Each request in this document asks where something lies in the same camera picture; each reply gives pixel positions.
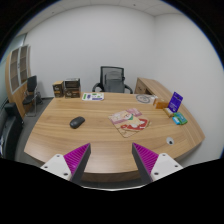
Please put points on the tall brown carton box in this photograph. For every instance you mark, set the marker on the tall brown carton box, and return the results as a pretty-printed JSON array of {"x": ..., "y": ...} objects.
[{"x": 58, "y": 89}]

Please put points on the black visitor chair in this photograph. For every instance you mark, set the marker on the black visitor chair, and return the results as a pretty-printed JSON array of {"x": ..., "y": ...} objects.
[{"x": 31, "y": 85}]

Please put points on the small yellowish box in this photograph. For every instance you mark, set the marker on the small yellowish box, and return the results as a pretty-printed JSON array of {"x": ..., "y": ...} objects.
[{"x": 168, "y": 112}]

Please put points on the orange box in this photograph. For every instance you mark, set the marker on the orange box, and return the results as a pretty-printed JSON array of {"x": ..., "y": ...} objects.
[{"x": 160, "y": 104}]

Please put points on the green packet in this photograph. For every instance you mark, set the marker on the green packet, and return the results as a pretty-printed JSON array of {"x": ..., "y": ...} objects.
[{"x": 182, "y": 118}]

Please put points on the wooden side cabinet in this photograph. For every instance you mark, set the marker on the wooden side cabinet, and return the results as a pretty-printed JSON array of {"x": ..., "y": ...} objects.
[{"x": 150, "y": 85}]

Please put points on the black computer mouse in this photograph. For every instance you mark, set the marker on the black computer mouse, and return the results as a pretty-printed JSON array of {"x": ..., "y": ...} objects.
[{"x": 77, "y": 122}]

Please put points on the wide brown carton box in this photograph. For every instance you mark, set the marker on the wide brown carton box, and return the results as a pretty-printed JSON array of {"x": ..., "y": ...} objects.
[{"x": 72, "y": 93}]

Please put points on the purple sign stand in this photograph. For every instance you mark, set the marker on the purple sign stand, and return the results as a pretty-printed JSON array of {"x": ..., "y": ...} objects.
[{"x": 175, "y": 101}]

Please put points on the wooden shelf unit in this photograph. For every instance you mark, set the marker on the wooden shelf unit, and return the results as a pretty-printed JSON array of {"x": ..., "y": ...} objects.
[{"x": 18, "y": 70}]

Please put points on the white sticker sheet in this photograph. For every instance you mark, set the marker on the white sticker sheet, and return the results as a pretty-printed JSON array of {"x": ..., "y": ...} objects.
[{"x": 93, "y": 96}]

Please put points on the black leather sofa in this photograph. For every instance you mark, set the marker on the black leather sofa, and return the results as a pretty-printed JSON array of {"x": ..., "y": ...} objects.
[{"x": 10, "y": 130}]

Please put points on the black mesh office chair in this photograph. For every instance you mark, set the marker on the black mesh office chair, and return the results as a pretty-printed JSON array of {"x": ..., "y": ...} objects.
[{"x": 112, "y": 70}]

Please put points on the grey backpack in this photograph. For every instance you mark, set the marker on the grey backpack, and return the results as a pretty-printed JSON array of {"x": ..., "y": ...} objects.
[{"x": 114, "y": 82}]

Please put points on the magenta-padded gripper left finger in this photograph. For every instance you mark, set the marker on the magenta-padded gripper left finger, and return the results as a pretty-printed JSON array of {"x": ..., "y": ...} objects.
[{"x": 77, "y": 159}]

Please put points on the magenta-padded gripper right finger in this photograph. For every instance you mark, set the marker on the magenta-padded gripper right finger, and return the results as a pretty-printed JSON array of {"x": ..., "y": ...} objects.
[{"x": 146, "y": 159}]

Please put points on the blue packet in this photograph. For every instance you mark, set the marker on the blue packet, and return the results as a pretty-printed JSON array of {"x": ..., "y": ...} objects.
[{"x": 176, "y": 120}]

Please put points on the black carton box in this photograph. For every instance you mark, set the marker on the black carton box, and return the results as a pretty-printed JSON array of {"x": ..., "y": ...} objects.
[{"x": 72, "y": 83}]

